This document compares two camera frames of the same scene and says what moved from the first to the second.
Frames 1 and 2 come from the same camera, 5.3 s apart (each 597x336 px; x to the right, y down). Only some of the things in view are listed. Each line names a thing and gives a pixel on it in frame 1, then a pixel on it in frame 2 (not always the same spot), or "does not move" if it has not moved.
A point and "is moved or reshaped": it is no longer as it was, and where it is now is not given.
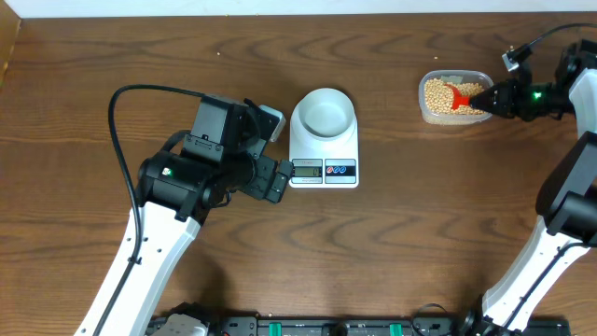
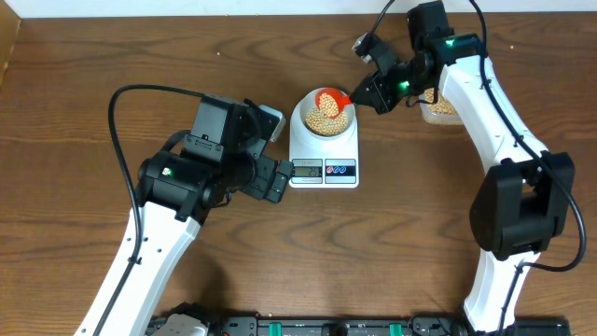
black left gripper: x=259 y=186 does not move
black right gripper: x=506 y=105 → x=381 y=101
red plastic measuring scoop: x=458 y=99 is moved or reshaped
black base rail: x=361 y=325 does not move
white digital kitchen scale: x=323 y=162 does not move
